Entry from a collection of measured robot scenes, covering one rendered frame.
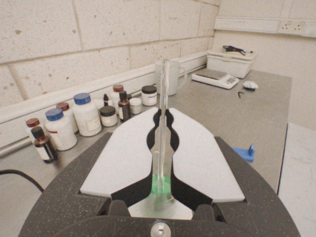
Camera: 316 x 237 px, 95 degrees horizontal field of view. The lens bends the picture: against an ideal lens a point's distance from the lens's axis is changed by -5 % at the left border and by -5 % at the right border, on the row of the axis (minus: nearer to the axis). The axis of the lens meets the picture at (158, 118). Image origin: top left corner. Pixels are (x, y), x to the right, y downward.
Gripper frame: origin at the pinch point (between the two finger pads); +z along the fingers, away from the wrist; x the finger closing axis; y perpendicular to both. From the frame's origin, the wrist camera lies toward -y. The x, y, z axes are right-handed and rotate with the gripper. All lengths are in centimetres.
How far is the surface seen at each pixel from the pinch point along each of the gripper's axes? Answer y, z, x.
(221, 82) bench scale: 21, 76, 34
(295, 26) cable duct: -10, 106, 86
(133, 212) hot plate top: 17.2, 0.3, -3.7
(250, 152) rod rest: 23.2, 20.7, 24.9
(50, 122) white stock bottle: 16.4, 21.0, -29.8
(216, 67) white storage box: 19, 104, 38
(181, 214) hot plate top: 17.2, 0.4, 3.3
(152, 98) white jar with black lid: 21, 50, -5
